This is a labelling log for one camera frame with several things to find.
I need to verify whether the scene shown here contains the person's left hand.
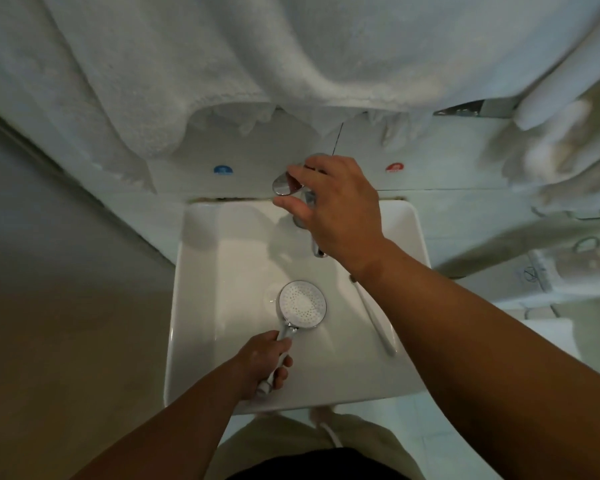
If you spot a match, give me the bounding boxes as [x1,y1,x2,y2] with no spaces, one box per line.
[232,329,295,401]

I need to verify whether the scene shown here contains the person's right hand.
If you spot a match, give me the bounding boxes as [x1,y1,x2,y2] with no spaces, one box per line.
[272,154,390,277]

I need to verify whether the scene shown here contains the chrome sink faucet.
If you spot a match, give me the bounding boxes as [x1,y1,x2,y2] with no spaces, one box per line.
[271,153,331,259]

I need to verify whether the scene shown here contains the chrome shower head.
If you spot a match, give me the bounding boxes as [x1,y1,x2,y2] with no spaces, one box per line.
[255,280,328,395]

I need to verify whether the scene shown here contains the white ceramic sink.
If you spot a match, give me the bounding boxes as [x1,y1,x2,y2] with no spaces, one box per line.
[162,197,433,415]

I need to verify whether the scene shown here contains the white toothbrush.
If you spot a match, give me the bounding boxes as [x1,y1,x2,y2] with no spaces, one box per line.
[349,274,399,357]

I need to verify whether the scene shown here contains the person's right forearm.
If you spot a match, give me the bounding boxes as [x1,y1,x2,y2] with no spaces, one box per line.
[352,239,600,480]

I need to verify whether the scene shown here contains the person's left forearm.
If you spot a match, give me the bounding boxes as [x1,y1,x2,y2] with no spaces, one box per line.
[72,359,251,480]

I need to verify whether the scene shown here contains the black shirt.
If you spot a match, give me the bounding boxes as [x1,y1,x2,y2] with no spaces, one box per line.
[229,447,381,480]

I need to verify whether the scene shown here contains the white toilet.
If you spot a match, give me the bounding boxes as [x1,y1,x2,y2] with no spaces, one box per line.
[457,239,600,375]

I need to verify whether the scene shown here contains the white hanging towel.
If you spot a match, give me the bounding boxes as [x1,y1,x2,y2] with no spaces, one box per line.
[39,0,600,161]

